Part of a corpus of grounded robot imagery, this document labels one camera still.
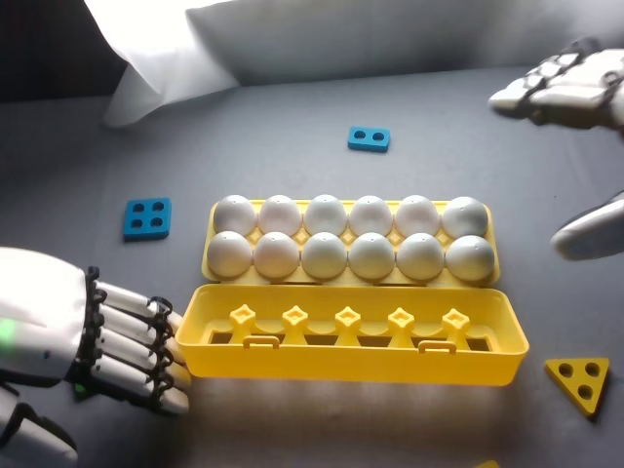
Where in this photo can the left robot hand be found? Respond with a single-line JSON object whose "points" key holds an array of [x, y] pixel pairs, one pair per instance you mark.
{"points": [[39, 312]]}

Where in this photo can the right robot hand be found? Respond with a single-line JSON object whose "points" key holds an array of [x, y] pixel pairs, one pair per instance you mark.
{"points": [[575, 97]]}

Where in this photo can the white toy egg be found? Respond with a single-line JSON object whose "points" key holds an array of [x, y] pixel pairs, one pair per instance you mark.
{"points": [[235, 214], [464, 218], [279, 214], [371, 214], [371, 257], [325, 214], [417, 214], [277, 254], [420, 257], [470, 258], [324, 256], [230, 253]]}

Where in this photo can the yellow egg carton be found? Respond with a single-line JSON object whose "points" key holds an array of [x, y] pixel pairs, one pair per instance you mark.
{"points": [[341, 365]]}

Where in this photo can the small green block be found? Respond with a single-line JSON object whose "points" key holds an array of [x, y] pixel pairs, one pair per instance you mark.
{"points": [[78, 390]]}

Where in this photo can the blue four-hole square block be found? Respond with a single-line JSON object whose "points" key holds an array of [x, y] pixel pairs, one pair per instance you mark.
{"points": [[146, 233]]}

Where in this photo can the blue two-hole block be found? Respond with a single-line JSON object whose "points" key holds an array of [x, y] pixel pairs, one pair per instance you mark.
{"points": [[369, 145]]}

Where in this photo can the yellow three-hole triangle block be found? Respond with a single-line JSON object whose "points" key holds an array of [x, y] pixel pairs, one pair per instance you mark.
{"points": [[577, 378]]}

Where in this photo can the grey table cloth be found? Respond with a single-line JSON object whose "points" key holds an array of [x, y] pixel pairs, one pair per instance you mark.
{"points": [[292, 146]]}

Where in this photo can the white cloth sheet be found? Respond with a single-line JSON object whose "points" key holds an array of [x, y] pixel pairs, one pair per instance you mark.
{"points": [[161, 49]]}

